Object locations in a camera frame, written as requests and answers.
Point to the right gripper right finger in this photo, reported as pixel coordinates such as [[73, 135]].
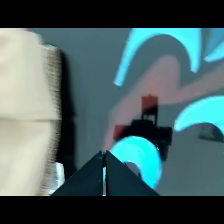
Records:
[[125, 181]]

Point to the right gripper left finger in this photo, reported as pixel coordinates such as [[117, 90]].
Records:
[[86, 181]]

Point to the cream hooded sweatshirt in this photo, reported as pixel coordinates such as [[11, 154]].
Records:
[[25, 110]]

